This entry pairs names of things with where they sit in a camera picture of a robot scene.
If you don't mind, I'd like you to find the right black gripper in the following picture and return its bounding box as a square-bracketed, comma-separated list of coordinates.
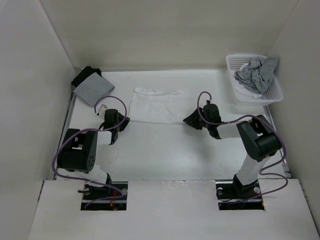
[183, 107, 211, 130]

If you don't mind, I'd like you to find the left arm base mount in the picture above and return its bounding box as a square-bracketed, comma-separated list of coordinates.
[78, 181, 129, 211]

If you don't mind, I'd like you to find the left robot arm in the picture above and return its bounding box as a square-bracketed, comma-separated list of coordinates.
[53, 109, 130, 200]

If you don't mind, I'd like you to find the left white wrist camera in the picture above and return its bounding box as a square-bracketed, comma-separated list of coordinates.
[97, 104, 108, 120]

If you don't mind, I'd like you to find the white tank top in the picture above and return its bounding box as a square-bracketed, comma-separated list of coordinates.
[129, 87, 194, 125]

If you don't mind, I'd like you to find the white garment in basket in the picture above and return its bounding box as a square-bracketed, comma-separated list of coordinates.
[233, 63, 264, 99]

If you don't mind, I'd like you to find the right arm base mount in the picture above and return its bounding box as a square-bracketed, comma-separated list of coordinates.
[215, 176, 265, 211]

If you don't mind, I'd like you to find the grey crumpled tank top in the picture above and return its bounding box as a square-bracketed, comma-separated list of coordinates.
[234, 57, 279, 94]

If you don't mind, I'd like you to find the left metal table rail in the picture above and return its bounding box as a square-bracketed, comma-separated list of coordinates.
[48, 94, 77, 181]

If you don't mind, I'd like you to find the white plastic basket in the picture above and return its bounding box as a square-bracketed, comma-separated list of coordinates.
[225, 54, 284, 107]

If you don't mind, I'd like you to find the folded grey tank top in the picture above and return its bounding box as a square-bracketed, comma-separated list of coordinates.
[73, 73, 115, 107]

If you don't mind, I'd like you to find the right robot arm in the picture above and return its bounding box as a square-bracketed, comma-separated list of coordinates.
[183, 103, 282, 198]

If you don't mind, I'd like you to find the folded black tank top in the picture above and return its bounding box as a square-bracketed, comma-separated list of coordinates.
[71, 66, 102, 88]

